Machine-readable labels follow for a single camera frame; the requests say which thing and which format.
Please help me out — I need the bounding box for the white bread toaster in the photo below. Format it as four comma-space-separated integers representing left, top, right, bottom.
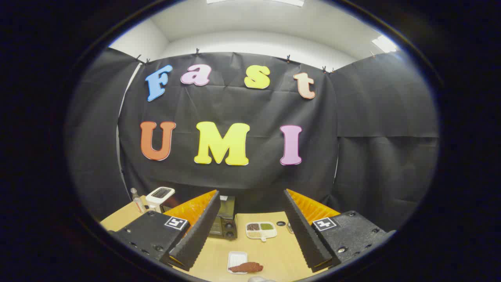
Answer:
145, 186, 175, 214

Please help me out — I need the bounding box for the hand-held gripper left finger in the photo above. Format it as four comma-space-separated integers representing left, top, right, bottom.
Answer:
108, 190, 222, 271

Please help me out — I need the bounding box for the ceiling light panel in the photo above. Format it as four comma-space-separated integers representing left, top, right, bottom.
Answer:
372, 35, 398, 53
207, 0, 305, 7

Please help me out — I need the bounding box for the black toaster oven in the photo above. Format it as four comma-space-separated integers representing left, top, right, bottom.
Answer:
160, 195, 238, 240

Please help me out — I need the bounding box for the clear plastic bottle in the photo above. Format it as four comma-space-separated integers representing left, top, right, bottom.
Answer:
130, 188, 146, 214

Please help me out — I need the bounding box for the red meat slice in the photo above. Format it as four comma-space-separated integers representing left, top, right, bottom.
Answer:
228, 262, 264, 273

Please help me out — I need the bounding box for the white divided dish with beans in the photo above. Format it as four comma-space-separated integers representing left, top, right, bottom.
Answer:
245, 221, 278, 242

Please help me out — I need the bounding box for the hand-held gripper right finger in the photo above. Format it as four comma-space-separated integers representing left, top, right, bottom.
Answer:
283, 189, 396, 273

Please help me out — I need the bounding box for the white plastic tray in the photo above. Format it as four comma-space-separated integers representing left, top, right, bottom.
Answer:
227, 251, 248, 275

